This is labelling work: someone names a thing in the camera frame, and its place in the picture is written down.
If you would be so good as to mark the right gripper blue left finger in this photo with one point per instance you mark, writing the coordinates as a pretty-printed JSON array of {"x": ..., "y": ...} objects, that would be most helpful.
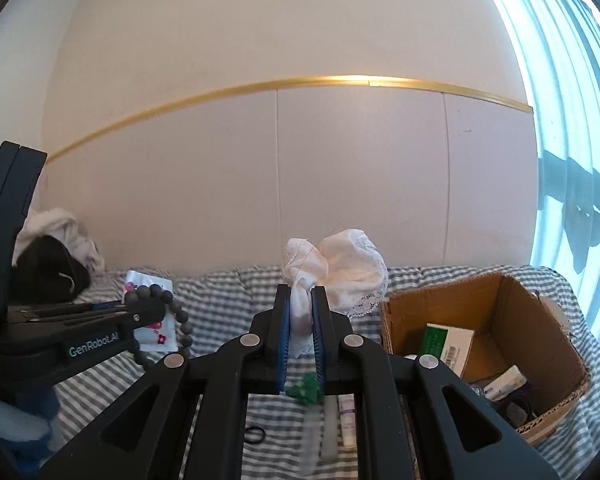
[{"x": 184, "y": 418}]

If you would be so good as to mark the grey checkered cloth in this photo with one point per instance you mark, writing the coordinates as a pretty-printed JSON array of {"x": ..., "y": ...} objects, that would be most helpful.
[{"x": 221, "y": 305}]

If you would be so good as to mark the white green medicine box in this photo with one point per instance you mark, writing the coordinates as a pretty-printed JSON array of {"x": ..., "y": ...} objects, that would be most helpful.
[{"x": 450, "y": 345}]

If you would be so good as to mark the green snack packet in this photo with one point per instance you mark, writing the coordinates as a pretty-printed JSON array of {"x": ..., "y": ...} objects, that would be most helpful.
[{"x": 308, "y": 391}]

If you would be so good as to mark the white lace cloth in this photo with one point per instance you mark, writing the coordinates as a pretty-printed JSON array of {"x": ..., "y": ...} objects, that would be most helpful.
[{"x": 349, "y": 267}]

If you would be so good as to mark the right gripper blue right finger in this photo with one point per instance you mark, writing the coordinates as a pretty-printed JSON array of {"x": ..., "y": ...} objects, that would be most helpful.
[{"x": 415, "y": 418}]

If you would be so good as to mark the white clothes pile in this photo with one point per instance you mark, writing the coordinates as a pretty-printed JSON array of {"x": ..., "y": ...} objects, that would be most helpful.
[{"x": 66, "y": 228}]

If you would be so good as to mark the blue floral tissue pack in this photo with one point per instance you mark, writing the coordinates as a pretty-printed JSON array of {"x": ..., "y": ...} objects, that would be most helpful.
[{"x": 505, "y": 384}]

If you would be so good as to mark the blue striped curtain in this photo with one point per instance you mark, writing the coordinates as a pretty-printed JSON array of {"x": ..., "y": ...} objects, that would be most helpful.
[{"x": 557, "y": 47}]

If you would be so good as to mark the cardboard box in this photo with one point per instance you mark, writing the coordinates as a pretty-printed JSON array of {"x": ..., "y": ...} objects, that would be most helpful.
[{"x": 512, "y": 325}]

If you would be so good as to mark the black clothes pile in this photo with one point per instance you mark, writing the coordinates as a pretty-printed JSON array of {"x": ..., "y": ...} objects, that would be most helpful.
[{"x": 46, "y": 273}]

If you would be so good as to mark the white red flower packet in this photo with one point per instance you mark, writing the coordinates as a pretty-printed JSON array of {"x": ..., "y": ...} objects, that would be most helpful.
[{"x": 156, "y": 331}]

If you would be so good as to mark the white purple cream tube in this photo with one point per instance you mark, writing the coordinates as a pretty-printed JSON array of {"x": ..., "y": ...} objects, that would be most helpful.
[{"x": 346, "y": 407}]

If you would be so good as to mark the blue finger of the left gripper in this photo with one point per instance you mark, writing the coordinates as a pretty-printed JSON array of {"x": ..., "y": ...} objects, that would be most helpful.
[
  {"x": 71, "y": 314},
  {"x": 107, "y": 305}
]

